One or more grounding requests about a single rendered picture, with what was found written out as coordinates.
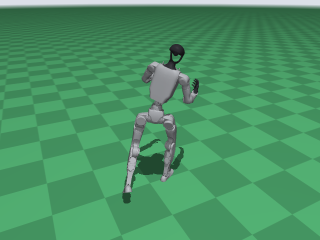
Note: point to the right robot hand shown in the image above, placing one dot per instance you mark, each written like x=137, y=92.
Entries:
x=196, y=83

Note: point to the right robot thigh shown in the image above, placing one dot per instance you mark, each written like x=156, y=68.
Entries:
x=171, y=130

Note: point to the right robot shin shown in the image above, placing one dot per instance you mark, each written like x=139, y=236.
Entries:
x=168, y=158

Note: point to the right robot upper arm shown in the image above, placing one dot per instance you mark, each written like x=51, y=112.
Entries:
x=184, y=81

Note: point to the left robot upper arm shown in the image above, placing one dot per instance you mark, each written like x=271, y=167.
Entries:
x=149, y=71

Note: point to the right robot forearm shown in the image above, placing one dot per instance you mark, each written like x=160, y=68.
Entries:
x=192, y=96

